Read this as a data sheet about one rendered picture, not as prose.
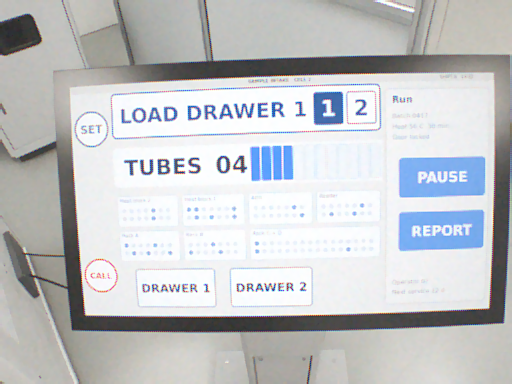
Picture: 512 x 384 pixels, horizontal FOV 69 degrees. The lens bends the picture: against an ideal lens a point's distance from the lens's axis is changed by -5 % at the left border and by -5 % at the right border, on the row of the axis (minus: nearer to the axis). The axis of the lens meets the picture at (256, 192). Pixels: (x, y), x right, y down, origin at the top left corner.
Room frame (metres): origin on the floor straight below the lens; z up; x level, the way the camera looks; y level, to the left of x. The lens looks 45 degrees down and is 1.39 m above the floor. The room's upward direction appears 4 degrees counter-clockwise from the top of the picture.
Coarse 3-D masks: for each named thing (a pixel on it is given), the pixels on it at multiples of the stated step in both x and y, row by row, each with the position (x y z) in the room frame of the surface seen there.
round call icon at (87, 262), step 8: (88, 264) 0.27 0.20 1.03; (96, 264) 0.27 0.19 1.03; (104, 264) 0.27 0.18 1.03; (112, 264) 0.27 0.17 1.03; (88, 272) 0.26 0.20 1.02; (96, 272) 0.26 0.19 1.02; (104, 272) 0.26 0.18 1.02; (112, 272) 0.26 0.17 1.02; (88, 280) 0.26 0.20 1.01; (96, 280) 0.26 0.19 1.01; (104, 280) 0.26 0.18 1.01; (112, 280) 0.26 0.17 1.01; (88, 288) 0.25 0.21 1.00; (96, 288) 0.25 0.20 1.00; (104, 288) 0.25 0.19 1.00; (112, 288) 0.25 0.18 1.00
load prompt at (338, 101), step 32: (128, 96) 0.39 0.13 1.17; (160, 96) 0.39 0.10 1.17; (192, 96) 0.38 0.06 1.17; (224, 96) 0.38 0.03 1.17; (256, 96) 0.38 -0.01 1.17; (288, 96) 0.37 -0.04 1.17; (320, 96) 0.37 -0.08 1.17; (352, 96) 0.37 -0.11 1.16; (128, 128) 0.37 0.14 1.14; (160, 128) 0.36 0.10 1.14; (192, 128) 0.36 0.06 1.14; (224, 128) 0.36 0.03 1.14; (256, 128) 0.35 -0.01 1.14; (288, 128) 0.35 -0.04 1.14; (320, 128) 0.35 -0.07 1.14; (352, 128) 0.35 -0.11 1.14
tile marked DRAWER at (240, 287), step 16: (240, 272) 0.25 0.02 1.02; (256, 272) 0.25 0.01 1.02; (272, 272) 0.25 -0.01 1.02; (288, 272) 0.25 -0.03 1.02; (304, 272) 0.25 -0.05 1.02; (240, 288) 0.24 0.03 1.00; (256, 288) 0.24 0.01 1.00; (272, 288) 0.24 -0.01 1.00; (288, 288) 0.24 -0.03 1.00; (304, 288) 0.24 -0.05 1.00; (240, 304) 0.23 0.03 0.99; (256, 304) 0.23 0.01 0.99; (272, 304) 0.23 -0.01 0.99; (288, 304) 0.22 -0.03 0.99; (304, 304) 0.22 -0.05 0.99
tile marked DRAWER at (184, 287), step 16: (144, 272) 0.26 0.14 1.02; (160, 272) 0.26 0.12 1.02; (176, 272) 0.26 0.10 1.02; (192, 272) 0.26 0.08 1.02; (208, 272) 0.26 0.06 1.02; (144, 288) 0.25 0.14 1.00; (160, 288) 0.25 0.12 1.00; (176, 288) 0.25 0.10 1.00; (192, 288) 0.24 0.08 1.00; (208, 288) 0.24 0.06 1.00; (144, 304) 0.24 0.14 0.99; (160, 304) 0.23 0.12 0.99; (176, 304) 0.23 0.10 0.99; (192, 304) 0.23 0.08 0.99; (208, 304) 0.23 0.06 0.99
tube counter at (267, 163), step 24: (240, 144) 0.34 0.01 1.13; (264, 144) 0.34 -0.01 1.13; (288, 144) 0.34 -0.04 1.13; (312, 144) 0.34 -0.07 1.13; (336, 144) 0.34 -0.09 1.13; (360, 144) 0.33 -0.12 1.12; (216, 168) 0.33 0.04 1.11; (240, 168) 0.33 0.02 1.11; (264, 168) 0.33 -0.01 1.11; (288, 168) 0.32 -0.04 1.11; (312, 168) 0.32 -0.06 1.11; (336, 168) 0.32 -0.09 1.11; (360, 168) 0.32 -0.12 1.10
